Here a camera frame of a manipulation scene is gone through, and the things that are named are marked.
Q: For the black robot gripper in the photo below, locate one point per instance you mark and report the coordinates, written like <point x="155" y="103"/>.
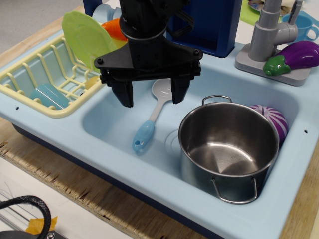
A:
<point x="146" y="57"/>

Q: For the white spoon blue handle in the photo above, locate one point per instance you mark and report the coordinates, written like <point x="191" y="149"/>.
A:
<point x="161" y="90"/>

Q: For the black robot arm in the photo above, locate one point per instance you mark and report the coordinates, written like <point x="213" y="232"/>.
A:
<point x="149" y="16"/>

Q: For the stainless steel pot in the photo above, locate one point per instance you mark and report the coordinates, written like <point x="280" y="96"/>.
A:
<point x="227" y="149"/>

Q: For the orange toy vegetable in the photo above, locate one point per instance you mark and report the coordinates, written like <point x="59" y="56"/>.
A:
<point x="114" y="30"/>

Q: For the light green plastic plate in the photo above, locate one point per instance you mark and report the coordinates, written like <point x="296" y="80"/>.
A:
<point x="86" y="37"/>

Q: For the dark blue plastic box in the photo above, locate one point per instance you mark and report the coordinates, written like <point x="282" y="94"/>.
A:
<point x="215" y="23"/>

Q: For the light blue plastic cup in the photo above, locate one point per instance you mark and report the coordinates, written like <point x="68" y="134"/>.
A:
<point x="49" y="95"/>

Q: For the cream yellow dish rack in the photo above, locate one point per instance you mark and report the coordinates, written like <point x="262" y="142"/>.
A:
<point x="52" y="62"/>

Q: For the light blue toy sink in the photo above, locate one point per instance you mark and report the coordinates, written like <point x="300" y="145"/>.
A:
<point x="100" y="133"/>

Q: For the green plastic board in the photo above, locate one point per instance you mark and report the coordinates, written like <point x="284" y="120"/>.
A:
<point x="250" y="10"/>

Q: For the grey toy faucet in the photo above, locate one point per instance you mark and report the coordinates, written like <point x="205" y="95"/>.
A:
<point x="267" y="35"/>

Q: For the purple striped toy onion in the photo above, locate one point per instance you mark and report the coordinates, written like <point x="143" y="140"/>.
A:
<point x="276" y="118"/>

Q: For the purple toy eggplant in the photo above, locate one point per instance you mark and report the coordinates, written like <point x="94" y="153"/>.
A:
<point x="299" y="55"/>

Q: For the blue toy mug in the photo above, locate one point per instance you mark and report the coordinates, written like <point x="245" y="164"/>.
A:
<point x="308" y="28"/>

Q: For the yellow masking tape piece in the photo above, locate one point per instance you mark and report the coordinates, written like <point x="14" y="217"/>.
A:
<point x="35" y="226"/>

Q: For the dark grey device base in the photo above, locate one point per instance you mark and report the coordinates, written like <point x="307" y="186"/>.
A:
<point x="25" y="235"/>

